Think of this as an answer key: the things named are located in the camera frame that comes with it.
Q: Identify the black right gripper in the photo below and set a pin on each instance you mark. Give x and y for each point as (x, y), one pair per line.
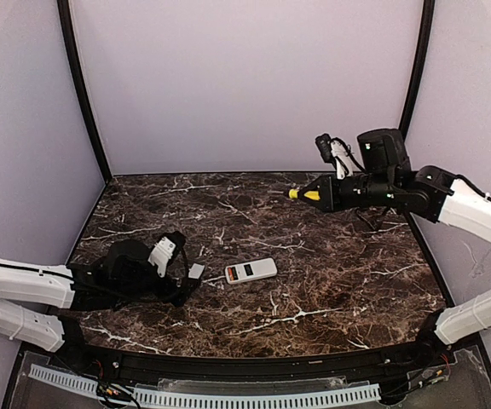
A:
(335, 193)

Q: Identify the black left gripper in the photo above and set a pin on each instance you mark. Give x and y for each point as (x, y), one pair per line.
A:
(181, 290)

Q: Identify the grey battery cover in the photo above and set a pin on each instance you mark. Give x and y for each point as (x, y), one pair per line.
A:
(196, 271)

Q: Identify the yellow handled screwdriver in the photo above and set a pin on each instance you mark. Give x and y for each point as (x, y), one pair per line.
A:
(296, 194)

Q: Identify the white remote control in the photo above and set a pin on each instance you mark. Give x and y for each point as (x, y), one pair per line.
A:
(251, 271)

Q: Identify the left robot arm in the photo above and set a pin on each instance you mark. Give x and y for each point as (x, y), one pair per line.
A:
(130, 272)

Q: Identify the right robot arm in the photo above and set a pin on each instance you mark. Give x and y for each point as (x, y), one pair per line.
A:
(385, 178)

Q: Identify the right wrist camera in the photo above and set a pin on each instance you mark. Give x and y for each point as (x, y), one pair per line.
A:
(336, 152)

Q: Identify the black front table rail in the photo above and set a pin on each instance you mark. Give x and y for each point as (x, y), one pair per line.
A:
(384, 364)

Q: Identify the white slotted cable duct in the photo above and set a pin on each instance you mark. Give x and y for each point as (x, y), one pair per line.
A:
(317, 393)

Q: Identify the black frame post right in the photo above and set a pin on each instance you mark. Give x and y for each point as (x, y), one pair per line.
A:
(420, 56)

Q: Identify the black frame post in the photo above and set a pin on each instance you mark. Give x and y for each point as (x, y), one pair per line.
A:
(71, 47)
(420, 56)

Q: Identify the black frame post left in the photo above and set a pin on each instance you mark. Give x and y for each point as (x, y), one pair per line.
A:
(71, 47)

